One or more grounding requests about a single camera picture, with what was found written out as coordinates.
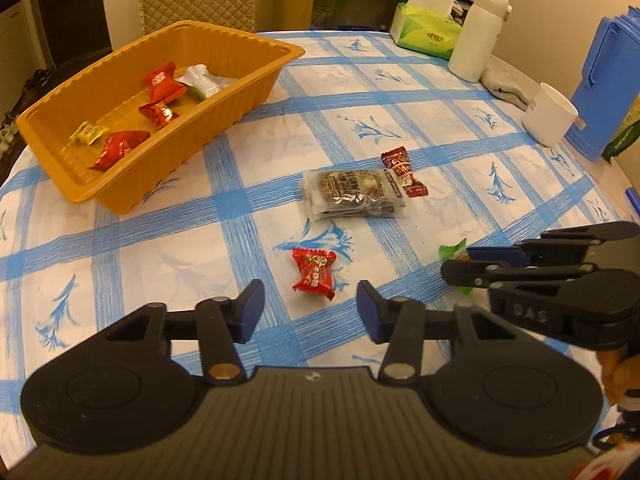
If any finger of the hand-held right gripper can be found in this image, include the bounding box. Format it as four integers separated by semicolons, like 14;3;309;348
440;259;598;291
467;221;640;268

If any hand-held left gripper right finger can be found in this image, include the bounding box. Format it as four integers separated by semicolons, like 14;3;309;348
356;280;521;388

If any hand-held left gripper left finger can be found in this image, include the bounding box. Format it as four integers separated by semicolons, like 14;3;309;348
105;279;266;386

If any green candy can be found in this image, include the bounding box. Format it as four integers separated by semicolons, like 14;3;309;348
438;239;475;295

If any yellow plastic tray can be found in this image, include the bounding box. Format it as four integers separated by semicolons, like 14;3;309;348
16;20;307;217

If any small dark red candy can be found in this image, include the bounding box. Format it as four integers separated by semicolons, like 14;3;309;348
138;101;181;132

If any clear white candy wrapper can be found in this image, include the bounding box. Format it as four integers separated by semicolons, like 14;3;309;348
176;63;238;100

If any yellow candy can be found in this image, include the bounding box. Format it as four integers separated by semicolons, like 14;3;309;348
69;121;111;146

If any person's right hand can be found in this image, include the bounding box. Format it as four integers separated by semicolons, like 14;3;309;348
597;347;640;406

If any blue checked tablecloth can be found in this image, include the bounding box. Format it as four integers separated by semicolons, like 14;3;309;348
0;29;640;480

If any dark clear snack packet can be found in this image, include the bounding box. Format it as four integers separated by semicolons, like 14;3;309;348
300;169;407;221

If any red brown wrapped candy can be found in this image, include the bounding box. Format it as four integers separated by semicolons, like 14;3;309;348
380;146;430;198

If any white mug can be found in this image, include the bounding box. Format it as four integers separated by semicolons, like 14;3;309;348
521;82;580;148

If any grey cloth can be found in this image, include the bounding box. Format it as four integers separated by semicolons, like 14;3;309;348
480;55;538;112

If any green printed bag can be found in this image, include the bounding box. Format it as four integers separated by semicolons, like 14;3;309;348
602;119;640;161

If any blue plastic pitcher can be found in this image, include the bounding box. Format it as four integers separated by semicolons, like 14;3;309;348
570;6;640;162

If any white thermos bottle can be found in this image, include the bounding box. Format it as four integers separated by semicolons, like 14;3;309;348
447;0;513;83

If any green tissue box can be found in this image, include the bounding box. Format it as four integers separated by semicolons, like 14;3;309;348
389;0;463;61

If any pile of shoes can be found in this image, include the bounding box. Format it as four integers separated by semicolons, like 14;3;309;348
0;67;56;153

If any dark door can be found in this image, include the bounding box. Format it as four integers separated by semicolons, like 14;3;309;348
30;0;113;68

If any white dark cabinet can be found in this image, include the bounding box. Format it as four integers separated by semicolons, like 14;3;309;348
0;0;31;91

